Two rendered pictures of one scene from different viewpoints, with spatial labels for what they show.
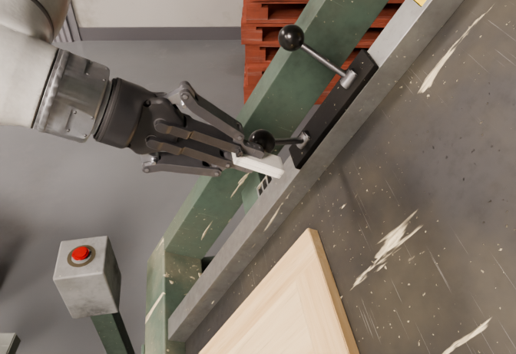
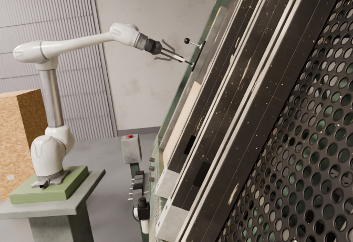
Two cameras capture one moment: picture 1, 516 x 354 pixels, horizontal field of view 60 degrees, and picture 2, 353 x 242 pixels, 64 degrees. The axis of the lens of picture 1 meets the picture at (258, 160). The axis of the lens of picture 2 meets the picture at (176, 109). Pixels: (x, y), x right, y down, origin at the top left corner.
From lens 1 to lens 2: 1.25 m
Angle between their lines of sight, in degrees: 29
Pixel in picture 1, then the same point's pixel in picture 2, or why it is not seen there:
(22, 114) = (133, 40)
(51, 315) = (104, 222)
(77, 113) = (143, 40)
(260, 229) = (185, 94)
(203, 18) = not seen: hidden behind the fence
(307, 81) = not seen: hidden behind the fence
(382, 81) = (207, 44)
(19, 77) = (134, 32)
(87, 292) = (131, 149)
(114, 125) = (149, 43)
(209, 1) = not seen: hidden behind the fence
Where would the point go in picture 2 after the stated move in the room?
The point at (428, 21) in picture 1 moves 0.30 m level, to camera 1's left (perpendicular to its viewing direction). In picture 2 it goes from (214, 29) to (164, 35)
